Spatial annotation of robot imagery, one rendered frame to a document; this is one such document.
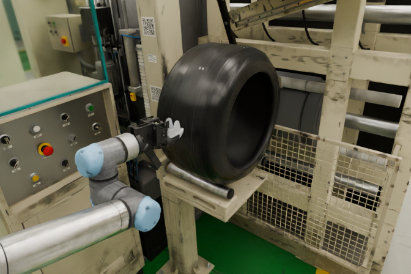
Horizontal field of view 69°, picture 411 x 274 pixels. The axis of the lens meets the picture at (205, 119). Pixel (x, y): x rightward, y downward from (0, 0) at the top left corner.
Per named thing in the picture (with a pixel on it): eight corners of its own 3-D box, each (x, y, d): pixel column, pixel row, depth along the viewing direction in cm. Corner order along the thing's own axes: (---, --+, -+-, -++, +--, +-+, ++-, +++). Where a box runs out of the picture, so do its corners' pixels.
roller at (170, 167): (165, 172, 137) (164, 164, 135) (172, 167, 140) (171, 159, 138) (228, 202, 117) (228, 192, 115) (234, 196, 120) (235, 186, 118)
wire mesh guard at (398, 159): (219, 206, 198) (217, 110, 168) (221, 204, 199) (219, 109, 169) (367, 278, 147) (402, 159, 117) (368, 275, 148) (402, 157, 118)
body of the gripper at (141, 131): (171, 120, 89) (140, 131, 80) (171, 146, 91) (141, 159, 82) (153, 114, 93) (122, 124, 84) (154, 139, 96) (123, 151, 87)
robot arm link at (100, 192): (111, 226, 74) (107, 188, 71) (85, 208, 81) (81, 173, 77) (135, 211, 80) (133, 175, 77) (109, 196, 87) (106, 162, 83)
